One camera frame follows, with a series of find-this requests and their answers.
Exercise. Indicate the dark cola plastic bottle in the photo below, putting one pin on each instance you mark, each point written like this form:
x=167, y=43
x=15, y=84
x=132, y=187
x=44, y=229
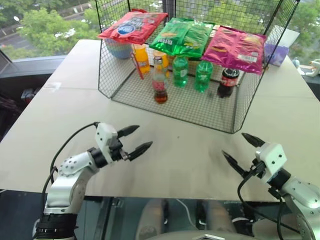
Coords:
x=227, y=82

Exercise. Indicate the magenta chips bag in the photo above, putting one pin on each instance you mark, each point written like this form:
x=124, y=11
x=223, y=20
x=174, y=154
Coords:
x=235, y=48

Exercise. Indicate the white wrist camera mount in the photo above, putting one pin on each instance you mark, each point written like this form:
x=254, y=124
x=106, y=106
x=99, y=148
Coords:
x=272, y=156
x=105, y=136

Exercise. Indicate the white toy figurine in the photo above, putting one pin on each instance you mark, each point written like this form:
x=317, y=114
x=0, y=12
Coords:
x=313, y=67

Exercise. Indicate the small blue toy figurine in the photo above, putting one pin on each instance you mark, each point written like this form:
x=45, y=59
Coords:
x=296, y=62

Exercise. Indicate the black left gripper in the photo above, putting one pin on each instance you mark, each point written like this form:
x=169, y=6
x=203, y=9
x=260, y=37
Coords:
x=117, y=151

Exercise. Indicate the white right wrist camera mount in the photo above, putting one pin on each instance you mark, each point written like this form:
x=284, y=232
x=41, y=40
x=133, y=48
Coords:
x=272, y=156

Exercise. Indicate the green soda plastic bottle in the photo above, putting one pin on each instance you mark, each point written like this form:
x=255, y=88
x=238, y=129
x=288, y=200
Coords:
x=180, y=72
x=203, y=77

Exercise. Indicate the white paper box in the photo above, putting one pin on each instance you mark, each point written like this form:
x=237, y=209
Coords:
x=287, y=35

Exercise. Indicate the glass bottle with amber drink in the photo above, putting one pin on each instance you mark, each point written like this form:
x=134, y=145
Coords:
x=160, y=85

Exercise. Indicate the purple tissue box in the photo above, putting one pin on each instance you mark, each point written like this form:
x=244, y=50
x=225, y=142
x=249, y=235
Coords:
x=276, y=55

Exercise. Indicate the green chips bag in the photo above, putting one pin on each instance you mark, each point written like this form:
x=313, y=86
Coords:
x=200, y=37
x=167, y=37

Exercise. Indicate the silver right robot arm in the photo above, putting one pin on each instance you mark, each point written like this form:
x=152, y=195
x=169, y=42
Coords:
x=300, y=195

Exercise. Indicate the red and white object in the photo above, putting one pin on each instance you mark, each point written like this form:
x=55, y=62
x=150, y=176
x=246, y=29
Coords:
x=28, y=95

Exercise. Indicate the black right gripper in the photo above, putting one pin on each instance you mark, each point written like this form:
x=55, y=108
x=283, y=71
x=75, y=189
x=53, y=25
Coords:
x=258, y=170

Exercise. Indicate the orange juice plastic bottle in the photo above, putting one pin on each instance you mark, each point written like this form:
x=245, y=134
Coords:
x=142, y=58
x=163, y=61

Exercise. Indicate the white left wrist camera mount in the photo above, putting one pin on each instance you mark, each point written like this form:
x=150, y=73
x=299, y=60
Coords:
x=105, y=136

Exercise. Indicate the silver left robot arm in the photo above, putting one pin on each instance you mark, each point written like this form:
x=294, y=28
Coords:
x=67, y=180

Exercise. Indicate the red chips bag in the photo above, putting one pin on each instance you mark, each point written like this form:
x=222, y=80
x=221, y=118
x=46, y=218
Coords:
x=135, y=26

